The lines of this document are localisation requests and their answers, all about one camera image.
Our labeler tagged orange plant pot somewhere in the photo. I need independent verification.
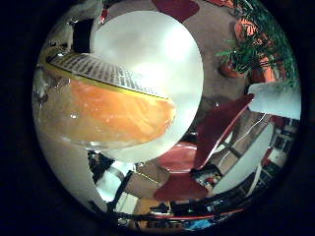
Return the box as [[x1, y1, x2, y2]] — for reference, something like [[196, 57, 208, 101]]
[[234, 18, 260, 41], [258, 55, 281, 83]]

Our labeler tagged black shelf unit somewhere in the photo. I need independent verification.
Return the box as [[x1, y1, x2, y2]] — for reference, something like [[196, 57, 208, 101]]
[[262, 117, 301, 171]]

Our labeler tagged green leafy plant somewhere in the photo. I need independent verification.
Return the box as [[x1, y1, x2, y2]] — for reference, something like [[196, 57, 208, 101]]
[[216, 0, 298, 87]]

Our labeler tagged dark red plant pot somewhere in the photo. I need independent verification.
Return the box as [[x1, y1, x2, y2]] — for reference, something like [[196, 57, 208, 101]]
[[219, 60, 245, 80]]

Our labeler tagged dark red chair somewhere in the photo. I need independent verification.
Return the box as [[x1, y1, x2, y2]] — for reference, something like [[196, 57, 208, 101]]
[[151, 0, 201, 24], [153, 171, 210, 203], [193, 92, 255, 170]]

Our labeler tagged white round side table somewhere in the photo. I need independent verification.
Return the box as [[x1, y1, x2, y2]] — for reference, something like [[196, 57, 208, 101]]
[[211, 122, 276, 196]]

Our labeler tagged red round stool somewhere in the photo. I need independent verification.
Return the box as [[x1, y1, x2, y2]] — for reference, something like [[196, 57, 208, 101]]
[[157, 141, 199, 174]]

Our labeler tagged blue crumpled bag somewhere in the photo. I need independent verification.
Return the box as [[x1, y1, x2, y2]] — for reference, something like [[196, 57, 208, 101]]
[[188, 218, 215, 230]]

